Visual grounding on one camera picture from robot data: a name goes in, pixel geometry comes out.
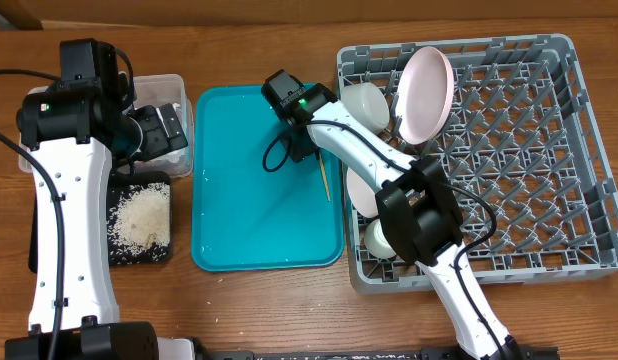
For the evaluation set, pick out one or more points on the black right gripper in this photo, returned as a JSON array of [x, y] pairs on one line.
[[297, 153]]

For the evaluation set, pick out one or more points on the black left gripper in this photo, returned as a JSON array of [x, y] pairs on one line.
[[159, 141]]

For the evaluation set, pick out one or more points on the wooden chopstick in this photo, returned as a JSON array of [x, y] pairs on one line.
[[323, 175]]

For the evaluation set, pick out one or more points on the grey bowl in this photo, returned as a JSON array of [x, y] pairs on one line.
[[367, 104]]

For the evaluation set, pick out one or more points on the small white bowl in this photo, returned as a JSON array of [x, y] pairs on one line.
[[361, 195]]

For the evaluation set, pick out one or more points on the pile of rice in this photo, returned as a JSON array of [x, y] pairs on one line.
[[142, 219]]

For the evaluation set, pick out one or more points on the white paper cup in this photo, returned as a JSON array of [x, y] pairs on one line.
[[375, 241]]

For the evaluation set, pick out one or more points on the large white plate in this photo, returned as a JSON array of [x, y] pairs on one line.
[[425, 94]]

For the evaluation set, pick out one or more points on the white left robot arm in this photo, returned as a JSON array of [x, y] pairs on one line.
[[75, 314]]

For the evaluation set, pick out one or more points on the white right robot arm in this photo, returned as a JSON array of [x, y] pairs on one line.
[[417, 207]]

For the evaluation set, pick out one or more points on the grey dishwasher rack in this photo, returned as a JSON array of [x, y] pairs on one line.
[[522, 142]]

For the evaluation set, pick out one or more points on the clear plastic bin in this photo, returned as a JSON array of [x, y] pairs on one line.
[[159, 95]]

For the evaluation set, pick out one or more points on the black tray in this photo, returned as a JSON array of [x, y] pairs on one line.
[[117, 183]]

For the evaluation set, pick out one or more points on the teal plastic tray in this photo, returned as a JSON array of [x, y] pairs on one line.
[[244, 218]]

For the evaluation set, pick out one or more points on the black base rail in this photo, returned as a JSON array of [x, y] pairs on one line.
[[427, 353]]

